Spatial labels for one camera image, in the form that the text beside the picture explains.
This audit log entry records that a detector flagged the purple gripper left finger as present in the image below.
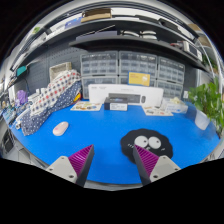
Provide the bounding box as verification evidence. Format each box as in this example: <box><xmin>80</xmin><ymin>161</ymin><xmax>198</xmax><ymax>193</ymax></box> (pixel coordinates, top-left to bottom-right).
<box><xmin>47</xmin><ymin>145</ymin><xmax>94</xmax><ymax>187</ymax></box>

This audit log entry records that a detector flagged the middle drawer organizer cabinet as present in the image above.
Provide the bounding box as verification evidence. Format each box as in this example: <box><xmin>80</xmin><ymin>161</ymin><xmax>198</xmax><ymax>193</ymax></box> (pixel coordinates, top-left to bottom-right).
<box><xmin>119</xmin><ymin>51</ymin><xmax>157</xmax><ymax>86</ymax></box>

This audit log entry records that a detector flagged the cardboard box on shelf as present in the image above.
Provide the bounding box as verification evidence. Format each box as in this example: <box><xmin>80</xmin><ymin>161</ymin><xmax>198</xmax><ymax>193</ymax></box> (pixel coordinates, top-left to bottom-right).
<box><xmin>81</xmin><ymin>8</ymin><xmax>112</xmax><ymax>23</ymax></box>

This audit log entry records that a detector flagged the white keyboard box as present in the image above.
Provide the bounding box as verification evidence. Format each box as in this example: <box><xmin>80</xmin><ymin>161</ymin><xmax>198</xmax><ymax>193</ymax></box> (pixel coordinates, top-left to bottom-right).
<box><xmin>88</xmin><ymin>84</ymin><xmax>164</xmax><ymax>106</ymax></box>

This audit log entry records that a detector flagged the black round cartoon mouse pad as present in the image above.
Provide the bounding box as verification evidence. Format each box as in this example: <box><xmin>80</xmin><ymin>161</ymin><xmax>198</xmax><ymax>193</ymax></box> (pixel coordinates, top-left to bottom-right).
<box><xmin>120</xmin><ymin>129</ymin><xmax>173</xmax><ymax>163</ymax></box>

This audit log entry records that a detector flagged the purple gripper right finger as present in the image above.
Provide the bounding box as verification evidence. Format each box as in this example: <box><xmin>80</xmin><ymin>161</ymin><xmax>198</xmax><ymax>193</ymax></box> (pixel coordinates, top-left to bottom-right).
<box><xmin>133</xmin><ymin>145</ymin><xmax>180</xmax><ymax>186</ymax></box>

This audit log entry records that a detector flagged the blue table mat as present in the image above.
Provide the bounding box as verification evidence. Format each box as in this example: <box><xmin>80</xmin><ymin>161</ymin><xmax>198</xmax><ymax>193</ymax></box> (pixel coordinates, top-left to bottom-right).
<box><xmin>12</xmin><ymin>105</ymin><xmax>220</xmax><ymax>184</ymax></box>

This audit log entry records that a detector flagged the patterned fabric pile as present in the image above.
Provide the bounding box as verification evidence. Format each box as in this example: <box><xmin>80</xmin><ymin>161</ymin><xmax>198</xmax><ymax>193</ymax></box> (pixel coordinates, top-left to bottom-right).
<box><xmin>21</xmin><ymin>70</ymin><xmax>81</xmax><ymax>136</ymax></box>

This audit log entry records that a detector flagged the right drawer organizer cabinet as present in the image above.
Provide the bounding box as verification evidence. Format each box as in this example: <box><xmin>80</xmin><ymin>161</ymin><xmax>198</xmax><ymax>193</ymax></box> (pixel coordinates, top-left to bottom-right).
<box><xmin>157</xmin><ymin>57</ymin><xmax>185</xmax><ymax>98</ymax></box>

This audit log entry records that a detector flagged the illustrated card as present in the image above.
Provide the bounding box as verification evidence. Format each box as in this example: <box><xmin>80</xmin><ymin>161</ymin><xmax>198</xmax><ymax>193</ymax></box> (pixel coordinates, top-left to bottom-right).
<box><xmin>71</xmin><ymin>101</ymin><xmax>101</xmax><ymax>111</ymax></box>
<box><xmin>142</xmin><ymin>106</ymin><xmax>172</xmax><ymax>116</ymax></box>

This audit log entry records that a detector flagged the small black white box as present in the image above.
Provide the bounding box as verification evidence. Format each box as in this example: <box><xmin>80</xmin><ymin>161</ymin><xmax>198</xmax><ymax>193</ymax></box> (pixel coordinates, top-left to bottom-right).
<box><xmin>104</xmin><ymin>97</ymin><xmax>128</xmax><ymax>111</ymax></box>

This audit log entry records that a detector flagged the right illustrated card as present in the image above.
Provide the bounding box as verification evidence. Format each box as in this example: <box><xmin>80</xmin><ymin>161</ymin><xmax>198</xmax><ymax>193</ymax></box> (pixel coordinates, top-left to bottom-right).
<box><xmin>142</xmin><ymin>106</ymin><xmax>172</xmax><ymax>116</ymax></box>

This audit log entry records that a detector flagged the drawer organizer cabinet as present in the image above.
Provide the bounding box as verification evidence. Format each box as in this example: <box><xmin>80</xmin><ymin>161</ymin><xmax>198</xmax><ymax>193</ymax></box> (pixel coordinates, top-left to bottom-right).
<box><xmin>80</xmin><ymin>51</ymin><xmax>118</xmax><ymax>99</ymax></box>
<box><xmin>119</xmin><ymin>51</ymin><xmax>157</xmax><ymax>86</ymax></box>
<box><xmin>157</xmin><ymin>57</ymin><xmax>185</xmax><ymax>98</ymax></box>

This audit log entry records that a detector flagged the dark wall shelf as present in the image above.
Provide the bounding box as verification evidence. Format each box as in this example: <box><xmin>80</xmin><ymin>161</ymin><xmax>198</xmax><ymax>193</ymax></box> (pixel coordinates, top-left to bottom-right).
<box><xmin>10</xmin><ymin>18</ymin><xmax>206</xmax><ymax>71</ymax></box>

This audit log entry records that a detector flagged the purple object at left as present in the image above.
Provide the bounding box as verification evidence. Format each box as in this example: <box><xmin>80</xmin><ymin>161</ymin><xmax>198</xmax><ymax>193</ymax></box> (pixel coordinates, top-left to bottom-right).
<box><xmin>16</xmin><ymin>90</ymin><xmax>28</xmax><ymax>106</ymax></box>

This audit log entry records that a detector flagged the green potted plant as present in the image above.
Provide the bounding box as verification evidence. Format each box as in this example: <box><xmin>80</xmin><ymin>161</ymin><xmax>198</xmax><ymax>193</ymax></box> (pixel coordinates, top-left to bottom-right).
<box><xmin>188</xmin><ymin>77</ymin><xmax>224</xmax><ymax>135</ymax></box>

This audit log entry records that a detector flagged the left drawer organizer cabinet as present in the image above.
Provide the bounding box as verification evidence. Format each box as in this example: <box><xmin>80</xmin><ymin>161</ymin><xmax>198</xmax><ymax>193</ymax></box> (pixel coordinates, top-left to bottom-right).
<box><xmin>80</xmin><ymin>51</ymin><xmax>118</xmax><ymax>99</ymax></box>

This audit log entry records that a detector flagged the white basket on pegboard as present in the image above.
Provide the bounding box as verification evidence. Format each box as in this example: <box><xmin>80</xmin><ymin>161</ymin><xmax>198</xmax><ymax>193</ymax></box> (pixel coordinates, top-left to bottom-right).
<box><xmin>49</xmin><ymin>62</ymin><xmax>72</xmax><ymax>80</ymax></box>

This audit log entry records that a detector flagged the white clear plastic box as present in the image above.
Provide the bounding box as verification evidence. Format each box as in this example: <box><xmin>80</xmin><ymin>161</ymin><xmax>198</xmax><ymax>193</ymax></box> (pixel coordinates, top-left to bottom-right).
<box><xmin>161</xmin><ymin>97</ymin><xmax>188</xmax><ymax>113</ymax></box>

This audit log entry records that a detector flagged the left illustrated card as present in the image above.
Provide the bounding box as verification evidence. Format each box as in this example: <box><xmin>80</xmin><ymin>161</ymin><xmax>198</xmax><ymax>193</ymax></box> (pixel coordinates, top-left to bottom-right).
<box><xmin>71</xmin><ymin>101</ymin><xmax>101</xmax><ymax>111</ymax></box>

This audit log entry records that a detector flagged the yellow label card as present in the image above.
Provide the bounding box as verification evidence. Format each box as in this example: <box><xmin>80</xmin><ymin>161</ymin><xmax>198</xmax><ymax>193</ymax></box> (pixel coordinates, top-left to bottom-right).
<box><xmin>128</xmin><ymin>72</ymin><xmax>150</xmax><ymax>86</ymax></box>

